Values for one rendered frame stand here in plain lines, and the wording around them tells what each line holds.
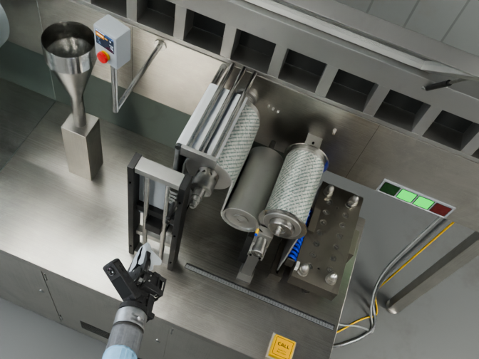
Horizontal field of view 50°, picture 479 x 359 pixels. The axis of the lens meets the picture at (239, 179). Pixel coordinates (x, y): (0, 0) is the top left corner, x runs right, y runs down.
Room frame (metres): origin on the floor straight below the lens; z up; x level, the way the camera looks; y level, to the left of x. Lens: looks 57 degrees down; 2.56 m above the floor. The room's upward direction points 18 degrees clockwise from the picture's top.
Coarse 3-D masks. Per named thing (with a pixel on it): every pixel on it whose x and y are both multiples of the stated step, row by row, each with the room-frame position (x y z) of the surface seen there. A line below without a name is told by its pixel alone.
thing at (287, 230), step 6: (270, 222) 0.75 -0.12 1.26; (276, 222) 0.74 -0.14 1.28; (282, 222) 0.74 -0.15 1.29; (288, 222) 0.75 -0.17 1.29; (270, 228) 0.74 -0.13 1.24; (276, 228) 0.74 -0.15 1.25; (282, 228) 0.74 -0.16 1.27; (288, 228) 0.74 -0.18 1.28; (282, 234) 0.74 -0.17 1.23; (288, 234) 0.74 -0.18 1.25
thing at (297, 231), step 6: (306, 150) 1.01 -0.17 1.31; (312, 150) 1.01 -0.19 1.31; (318, 156) 1.00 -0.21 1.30; (264, 216) 0.76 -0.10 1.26; (270, 216) 0.76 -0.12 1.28; (276, 216) 0.76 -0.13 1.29; (282, 216) 0.76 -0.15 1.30; (264, 222) 0.76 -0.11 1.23; (294, 222) 0.75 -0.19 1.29; (294, 228) 0.75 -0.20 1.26; (300, 228) 0.75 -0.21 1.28; (294, 234) 0.75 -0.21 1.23
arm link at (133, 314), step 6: (126, 306) 0.37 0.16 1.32; (132, 306) 0.37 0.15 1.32; (120, 312) 0.35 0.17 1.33; (126, 312) 0.35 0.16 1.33; (132, 312) 0.36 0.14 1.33; (138, 312) 0.36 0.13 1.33; (144, 312) 0.37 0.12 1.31; (120, 318) 0.33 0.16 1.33; (126, 318) 0.34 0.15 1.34; (132, 318) 0.34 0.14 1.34; (138, 318) 0.35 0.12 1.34; (144, 318) 0.36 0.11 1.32; (138, 324) 0.34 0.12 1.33; (144, 324) 0.34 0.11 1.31; (144, 330) 0.33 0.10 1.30
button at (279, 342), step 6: (276, 336) 0.55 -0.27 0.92; (276, 342) 0.53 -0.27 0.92; (282, 342) 0.53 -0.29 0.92; (288, 342) 0.54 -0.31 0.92; (294, 342) 0.55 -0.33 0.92; (270, 348) 0.51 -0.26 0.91; (276, 348) 0.51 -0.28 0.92; (282, 348) 0.52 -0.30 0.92; (288, 348) 0.52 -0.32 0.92; (270, 354) 0.49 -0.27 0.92; (276, 354) 0.49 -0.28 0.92; (282, 354) 0.50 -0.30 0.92; (288, 354) 0.50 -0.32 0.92
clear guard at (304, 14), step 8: (264, 0) 1.06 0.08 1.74; (272, 0) 0.97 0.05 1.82; (280, 8) 1.11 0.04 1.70; (288, 8) 1.01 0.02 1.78; (296, 8) 0.94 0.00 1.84; (304, 16) 1.07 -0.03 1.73; (312, 16) 0.98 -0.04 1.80; (320, 16) 0.91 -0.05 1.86; (320, 24) 1.12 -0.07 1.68; (328, 24) 1.03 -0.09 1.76; (336, 24) 0.94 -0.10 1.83; (344, 32) 1.06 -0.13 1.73; (352, 32) 0.98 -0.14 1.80; (360, 32) 0.90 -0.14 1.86; (360, 40) 1.11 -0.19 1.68; (368, 40) 1.02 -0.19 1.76; (376, 40) 0.93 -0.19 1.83; (384, 48) 1.07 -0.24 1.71; (392, 48) 0.99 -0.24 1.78; (400, 48) 0.91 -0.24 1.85; (408, 56) 1.02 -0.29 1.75; (416, 56) 0.94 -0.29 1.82; (424, 64) 1.06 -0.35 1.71; (432, 64) 0.98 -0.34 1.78; (440, 64) 0.91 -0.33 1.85
